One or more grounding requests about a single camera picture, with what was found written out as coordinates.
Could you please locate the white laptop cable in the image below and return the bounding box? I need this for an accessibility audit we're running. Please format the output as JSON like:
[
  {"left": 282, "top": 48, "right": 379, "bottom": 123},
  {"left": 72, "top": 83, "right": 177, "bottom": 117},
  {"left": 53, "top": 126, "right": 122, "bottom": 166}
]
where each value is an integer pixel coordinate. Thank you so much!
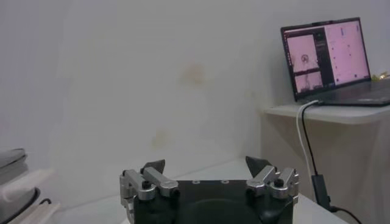
[{"left": 296, "top": 99, "right": 320, "bottom": 183}]

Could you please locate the black cable with adapter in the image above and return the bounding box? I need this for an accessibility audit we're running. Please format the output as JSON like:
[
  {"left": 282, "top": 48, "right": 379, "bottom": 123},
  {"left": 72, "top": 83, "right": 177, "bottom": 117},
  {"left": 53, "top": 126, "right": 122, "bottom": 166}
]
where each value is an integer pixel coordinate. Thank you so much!
[{"left": 300, "top": 102, "right": 363, "bottom": 224}]

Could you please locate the white side table with label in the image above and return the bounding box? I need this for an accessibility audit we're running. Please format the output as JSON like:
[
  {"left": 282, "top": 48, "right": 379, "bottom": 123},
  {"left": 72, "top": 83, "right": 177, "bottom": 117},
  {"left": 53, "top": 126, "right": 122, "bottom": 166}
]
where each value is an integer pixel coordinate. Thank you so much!
[{"left": 261, "top": 103, "right": 390, "bottom": 224}]

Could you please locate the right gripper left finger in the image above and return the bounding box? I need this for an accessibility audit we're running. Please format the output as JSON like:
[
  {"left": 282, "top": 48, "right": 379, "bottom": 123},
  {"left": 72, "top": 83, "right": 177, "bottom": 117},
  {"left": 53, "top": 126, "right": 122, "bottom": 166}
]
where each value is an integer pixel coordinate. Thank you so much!
[{"left": 118, "top": 159, "right": 180, "bottom": 202}]

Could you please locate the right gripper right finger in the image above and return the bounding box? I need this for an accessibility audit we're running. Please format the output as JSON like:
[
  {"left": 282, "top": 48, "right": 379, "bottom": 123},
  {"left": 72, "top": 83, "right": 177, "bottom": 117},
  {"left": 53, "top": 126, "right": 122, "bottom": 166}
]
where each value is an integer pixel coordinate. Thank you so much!
[{"left": 245, "top": 155, "right": 300, "bottom": 204}]

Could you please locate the stainless steel steamer basket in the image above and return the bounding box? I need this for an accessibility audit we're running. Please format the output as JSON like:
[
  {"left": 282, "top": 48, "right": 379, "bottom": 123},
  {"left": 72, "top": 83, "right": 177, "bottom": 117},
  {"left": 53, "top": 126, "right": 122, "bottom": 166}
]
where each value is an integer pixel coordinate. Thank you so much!
[{"left": 0, "top": 148, "right": 55, "bottom": 203}]

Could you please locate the black laptop beside label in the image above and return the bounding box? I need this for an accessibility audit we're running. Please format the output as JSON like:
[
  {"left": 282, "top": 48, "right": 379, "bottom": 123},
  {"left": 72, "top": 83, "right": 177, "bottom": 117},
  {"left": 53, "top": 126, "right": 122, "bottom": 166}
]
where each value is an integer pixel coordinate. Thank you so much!
[{"left": 280, "top": 16, "right": 390, "bottom": 107}]

